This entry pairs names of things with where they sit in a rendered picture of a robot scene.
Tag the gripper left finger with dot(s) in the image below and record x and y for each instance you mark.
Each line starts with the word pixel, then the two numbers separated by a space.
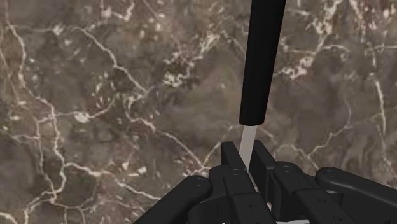
pixel 238 192

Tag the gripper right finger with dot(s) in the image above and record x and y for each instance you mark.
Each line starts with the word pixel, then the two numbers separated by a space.
pixel 297 192

